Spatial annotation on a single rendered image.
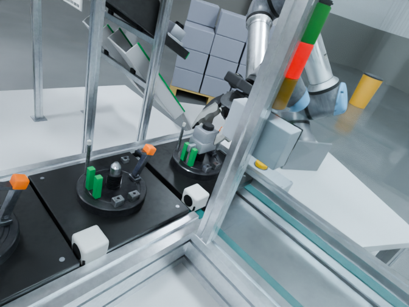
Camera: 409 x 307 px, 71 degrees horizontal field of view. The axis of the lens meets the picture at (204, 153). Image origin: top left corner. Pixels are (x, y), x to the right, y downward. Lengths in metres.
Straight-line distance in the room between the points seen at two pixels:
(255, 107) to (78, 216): 0.38
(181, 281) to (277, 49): 0.48
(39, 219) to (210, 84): 3.34
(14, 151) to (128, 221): 0.46
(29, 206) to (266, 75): 0.47
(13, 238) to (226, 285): 0.37
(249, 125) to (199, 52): 3.25
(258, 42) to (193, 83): 2.77
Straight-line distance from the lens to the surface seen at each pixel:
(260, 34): 1.07
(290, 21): 0.41
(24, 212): 0.60
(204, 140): 0.70
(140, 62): 0.81
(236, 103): 0.49
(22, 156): 0.92
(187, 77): 3.75
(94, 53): 0.69
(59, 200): 0.62
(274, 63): 0.42
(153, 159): 0.75
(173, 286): 0.65
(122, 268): 0.53
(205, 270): 0.63
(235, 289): 0.60
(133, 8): 0.76
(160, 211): 0.61
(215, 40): 3.64
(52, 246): 0.55
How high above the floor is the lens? 1.40
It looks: 30 degrees down
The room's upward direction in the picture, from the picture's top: 18 degrees clockwise
